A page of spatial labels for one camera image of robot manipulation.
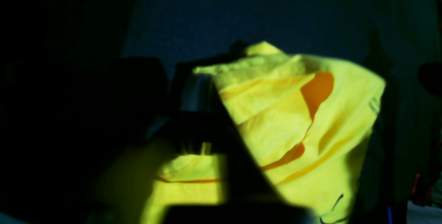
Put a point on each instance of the yellow t-shirt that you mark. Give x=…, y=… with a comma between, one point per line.
x=306, y=121

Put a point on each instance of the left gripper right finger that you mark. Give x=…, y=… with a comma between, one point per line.
x=242, y=180

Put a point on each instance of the black table cloth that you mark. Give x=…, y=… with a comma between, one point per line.
x=393, y=38

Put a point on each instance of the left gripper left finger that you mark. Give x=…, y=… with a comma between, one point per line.
x=197, y=93

